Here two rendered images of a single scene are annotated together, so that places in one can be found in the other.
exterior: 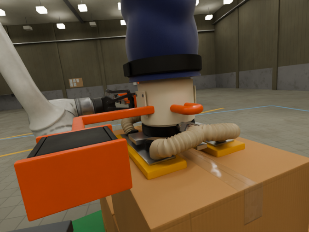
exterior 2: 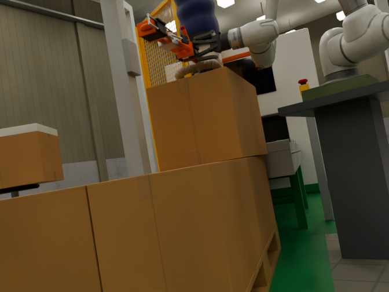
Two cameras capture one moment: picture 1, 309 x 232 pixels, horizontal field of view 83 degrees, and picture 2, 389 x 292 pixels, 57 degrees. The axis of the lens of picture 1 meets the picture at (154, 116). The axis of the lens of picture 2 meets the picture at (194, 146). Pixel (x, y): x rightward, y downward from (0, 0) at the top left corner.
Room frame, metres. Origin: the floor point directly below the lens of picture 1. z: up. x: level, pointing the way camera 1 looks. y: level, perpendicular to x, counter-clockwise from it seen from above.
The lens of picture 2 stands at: (2.01, 1.15, 0.54)
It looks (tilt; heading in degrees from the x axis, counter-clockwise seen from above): 3 degrees up; 223
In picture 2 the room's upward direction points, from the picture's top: 10 degrees counter-clockwise
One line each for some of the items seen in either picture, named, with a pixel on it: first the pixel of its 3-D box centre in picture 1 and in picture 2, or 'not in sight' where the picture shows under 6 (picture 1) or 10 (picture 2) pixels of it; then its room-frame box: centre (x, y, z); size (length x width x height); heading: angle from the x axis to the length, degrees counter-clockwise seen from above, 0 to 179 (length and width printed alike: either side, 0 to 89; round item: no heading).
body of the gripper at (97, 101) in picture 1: (104, 106); (220, 43); (0.72, 0.20, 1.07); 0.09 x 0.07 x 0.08; 116
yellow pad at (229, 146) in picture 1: (193, 130); not in sight; (0.59, -0.13, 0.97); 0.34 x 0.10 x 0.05; 23
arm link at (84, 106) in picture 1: (85, 109); (235, 39); (0.69, 0.27, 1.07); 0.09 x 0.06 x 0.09; 26
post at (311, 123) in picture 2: not in sight; (316, 152); (-0.50, -0.02, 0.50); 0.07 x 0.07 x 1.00; 26
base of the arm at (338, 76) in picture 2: not in sight; (342, 80); (0.19, 0.51, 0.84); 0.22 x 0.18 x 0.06; 12
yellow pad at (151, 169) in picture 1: (141, 142); not in sight; (0.52, 0.05, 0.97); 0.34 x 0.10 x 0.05; 23
